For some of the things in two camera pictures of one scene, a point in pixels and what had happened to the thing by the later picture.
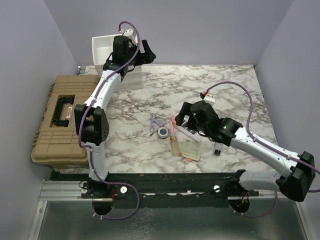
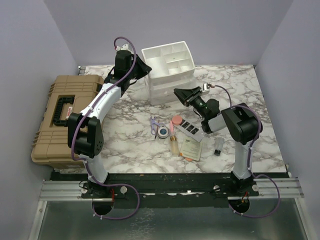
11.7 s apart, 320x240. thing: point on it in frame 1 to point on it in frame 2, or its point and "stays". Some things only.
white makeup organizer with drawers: [102, 48] to [172, 68]
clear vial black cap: [218, 148] stays
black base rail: [165, 190] stays
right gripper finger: [185, 110] to [185, 95]
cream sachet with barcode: [190, 149] stays
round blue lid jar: [163, 132] stays
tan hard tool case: [56, 143] stays
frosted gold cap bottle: [174, 145] stays
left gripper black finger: [147, 57] to [140, 69]
